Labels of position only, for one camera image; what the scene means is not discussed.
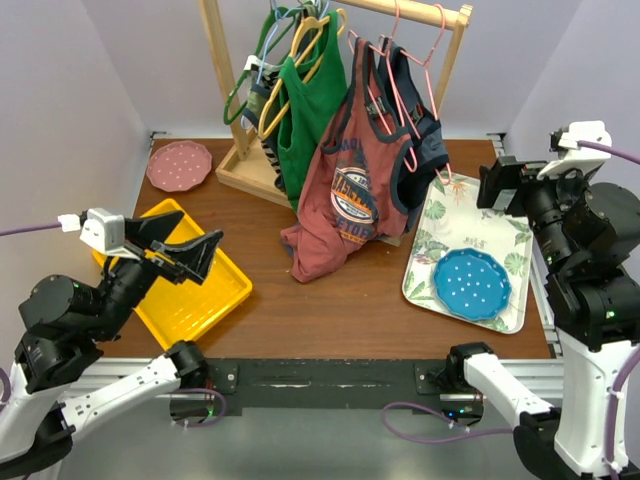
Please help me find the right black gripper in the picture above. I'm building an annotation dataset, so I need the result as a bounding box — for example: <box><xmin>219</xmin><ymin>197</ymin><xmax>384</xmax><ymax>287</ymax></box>
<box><xmin>477</xmin><ymin>151</ymin><xmax>594</xmax><ymax>268</ymax></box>

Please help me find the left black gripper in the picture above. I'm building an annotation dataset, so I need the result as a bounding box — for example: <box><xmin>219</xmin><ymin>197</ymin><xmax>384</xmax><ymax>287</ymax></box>
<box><xmin>90</xmin><ymin>209</ymin><xmax>225</xmax><ymax>339</ymax></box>

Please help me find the red tank top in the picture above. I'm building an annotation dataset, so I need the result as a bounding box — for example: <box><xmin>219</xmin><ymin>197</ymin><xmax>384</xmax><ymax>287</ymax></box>
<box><xmin>281</xmin><ymin>38</ymin><xmax>412</xmax><ymax>283</ymax></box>

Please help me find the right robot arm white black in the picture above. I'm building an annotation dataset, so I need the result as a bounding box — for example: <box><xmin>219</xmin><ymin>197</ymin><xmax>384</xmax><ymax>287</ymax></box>
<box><xmin>445</xmin><ymin>156</ymin><xmax>639</xmax><ymax>479</ymax></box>

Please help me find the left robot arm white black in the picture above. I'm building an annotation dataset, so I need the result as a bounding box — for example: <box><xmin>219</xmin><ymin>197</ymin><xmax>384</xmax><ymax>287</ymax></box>
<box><xmin>1</xmin><ymin>208</ymin><xmax>224</xmax><ymax>479</ymax></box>

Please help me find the navy blue tank top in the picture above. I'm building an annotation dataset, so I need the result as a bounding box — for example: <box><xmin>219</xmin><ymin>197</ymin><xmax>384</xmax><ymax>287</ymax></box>
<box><xmin>377</xmin><ymin>38</ymin><xmax>449</xmax><ymax>232</ymax></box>

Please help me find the green tank top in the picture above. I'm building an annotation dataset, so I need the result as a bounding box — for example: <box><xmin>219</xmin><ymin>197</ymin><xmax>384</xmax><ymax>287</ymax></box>
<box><xmin>277</xmin><ymin>10</ymin><xmax>347</xmax><ymax>210</ymax></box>

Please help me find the yellow hanger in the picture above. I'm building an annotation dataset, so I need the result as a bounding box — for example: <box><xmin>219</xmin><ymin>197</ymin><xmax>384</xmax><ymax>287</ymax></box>
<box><xmin>256</xmin><ymin>8</ymin><xmax>348</xmax><ymax>140</ymax></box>

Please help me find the light blue hanger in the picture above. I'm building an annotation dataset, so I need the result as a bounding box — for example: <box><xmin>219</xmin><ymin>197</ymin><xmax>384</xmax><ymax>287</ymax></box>
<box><xmin>240</xmin><ymin>1</ymin><xmax>329</xmax><ymax>130</ymax></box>

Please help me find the green hanger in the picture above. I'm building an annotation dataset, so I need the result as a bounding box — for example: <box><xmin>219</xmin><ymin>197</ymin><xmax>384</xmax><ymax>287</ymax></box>
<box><xmin>223</xmin><ymin>6</ymin><xmax>298</xmax><ymax>126</ymax></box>

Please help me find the pink dotted plate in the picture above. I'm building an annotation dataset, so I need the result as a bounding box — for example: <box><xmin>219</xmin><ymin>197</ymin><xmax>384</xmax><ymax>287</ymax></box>
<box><xmin>146</xmin><ymin>140</ymin><xmax>212</xmax><ymax>193</ymax></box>

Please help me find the blue dotted plate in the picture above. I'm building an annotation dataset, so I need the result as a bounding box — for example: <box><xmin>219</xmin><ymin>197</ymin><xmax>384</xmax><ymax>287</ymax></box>
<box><xmin>432</xmin><ymin>248</ymin><xmax>512</xmax><ymax>322</ymax></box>

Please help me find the wooden clothes rack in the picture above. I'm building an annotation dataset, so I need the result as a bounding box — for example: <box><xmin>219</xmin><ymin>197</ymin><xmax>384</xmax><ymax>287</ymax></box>
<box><xmin>197</xmin><ymin>0</ymin><xmax>474</xmax><ymax>247</ymax></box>

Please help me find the zebra pattern garment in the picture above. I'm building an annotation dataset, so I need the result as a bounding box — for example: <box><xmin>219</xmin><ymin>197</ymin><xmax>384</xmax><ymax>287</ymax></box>
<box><xmin>243</xmin><ymin>57</ymin><xmax>287</xmax><ymax>194</ymax></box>

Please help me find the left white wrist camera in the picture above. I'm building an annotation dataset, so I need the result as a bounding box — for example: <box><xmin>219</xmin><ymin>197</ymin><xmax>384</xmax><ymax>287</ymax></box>
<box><xmin>57</xmin><ymin>208</ymin><xmax>127</xmax><ymax>257</ymax></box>

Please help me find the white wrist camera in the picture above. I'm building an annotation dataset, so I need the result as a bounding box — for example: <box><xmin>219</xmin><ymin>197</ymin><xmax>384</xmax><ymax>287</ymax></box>
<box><xmin>57</xmin><ymin>208</ymin><xmax>127</xmax><ymax>257</ymax></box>
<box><xmin>537</xmin><ymin>120</ymin><xmax>612</xmax><ymax>180</ymax></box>

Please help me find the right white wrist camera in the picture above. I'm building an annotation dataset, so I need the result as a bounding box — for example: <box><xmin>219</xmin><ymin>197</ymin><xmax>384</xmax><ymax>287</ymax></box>
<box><xmin>537</xmin><ymin>120</ymin><xmax>612</xmax><ymax>180</ymax></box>

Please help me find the black mounting base plate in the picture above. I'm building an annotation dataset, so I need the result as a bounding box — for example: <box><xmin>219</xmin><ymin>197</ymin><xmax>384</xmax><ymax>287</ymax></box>
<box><xmin>170</xmin><ymin>358</ymin><xmax>484</xmax><ymax>423</ymax></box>

